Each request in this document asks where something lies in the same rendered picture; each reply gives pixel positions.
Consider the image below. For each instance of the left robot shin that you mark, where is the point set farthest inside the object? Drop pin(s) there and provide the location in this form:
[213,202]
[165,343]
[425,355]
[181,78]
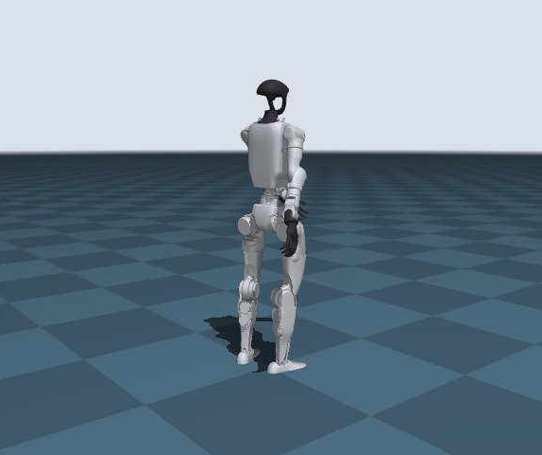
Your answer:
[247,312]

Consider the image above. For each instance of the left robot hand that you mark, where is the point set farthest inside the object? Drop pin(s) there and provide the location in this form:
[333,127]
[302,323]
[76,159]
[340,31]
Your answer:
[302,202]

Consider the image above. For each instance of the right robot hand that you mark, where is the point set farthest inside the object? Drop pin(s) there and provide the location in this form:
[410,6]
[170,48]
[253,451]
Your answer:
[292,234]

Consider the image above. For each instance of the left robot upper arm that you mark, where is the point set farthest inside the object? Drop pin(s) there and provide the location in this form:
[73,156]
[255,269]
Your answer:
[244,135]

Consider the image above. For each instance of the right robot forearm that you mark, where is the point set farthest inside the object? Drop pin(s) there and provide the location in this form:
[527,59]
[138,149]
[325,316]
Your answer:
[294,188]

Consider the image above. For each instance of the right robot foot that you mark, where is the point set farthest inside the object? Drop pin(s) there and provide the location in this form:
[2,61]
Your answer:
[274,367]

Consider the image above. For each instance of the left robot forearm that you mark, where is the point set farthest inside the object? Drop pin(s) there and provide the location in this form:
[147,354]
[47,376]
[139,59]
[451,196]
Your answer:
[283,192]

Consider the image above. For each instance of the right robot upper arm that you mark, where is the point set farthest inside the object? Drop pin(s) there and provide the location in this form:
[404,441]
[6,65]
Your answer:
[295,138]

